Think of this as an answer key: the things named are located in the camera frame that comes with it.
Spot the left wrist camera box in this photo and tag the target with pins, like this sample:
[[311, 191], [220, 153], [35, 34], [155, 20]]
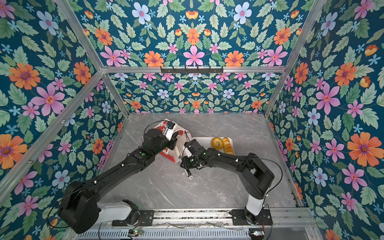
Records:
[[169, 130]]

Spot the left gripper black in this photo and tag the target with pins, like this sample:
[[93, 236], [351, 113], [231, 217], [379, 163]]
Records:
[[172, 142]]

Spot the fake sliced bread loaf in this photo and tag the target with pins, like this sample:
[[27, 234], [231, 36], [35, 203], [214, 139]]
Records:
[[228, 149]]

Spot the aluminium frame corner post right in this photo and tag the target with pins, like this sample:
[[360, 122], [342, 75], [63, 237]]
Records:
[[312, 17]]

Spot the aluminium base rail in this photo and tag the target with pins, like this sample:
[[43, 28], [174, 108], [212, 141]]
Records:
[[218, 218]]

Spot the aluminium frame back bar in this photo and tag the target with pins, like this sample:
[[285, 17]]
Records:
[[142, 70]]

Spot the red white paper bag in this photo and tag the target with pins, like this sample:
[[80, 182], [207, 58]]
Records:
[[178, 136]]

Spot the black hook rail on wall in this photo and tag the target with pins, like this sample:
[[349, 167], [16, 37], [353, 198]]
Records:
[[191, 70]]

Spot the white perforated cable duct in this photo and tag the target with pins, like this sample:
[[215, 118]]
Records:
[[166, 234]]

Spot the yellow fake donut bread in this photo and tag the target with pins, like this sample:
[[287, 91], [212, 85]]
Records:
[[217, 143]]

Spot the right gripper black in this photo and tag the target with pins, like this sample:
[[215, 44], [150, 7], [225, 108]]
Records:
[[185, 163]]

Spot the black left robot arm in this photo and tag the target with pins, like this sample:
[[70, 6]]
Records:
[[81, 208]]

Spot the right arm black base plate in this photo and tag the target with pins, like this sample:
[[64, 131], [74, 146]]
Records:
[[241, 218]]

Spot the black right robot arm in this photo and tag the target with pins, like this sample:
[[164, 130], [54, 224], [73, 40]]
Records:
[[255, 176]]

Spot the aluminium frame corner post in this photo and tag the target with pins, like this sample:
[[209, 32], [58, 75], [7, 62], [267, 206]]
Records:
[[77, 28], [312, 17]]

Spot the aluminium frame corner post left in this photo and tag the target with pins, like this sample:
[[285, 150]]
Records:
[[77, 28]]

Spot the aluminium frame bar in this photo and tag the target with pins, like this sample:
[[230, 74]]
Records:
[[21, 168], [142, 70]]

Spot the aluminium frame left bar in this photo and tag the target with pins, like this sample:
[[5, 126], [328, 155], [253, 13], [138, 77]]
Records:
[[21, 168]]

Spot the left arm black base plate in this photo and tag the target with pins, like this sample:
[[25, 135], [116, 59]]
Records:
[[143, 218]]

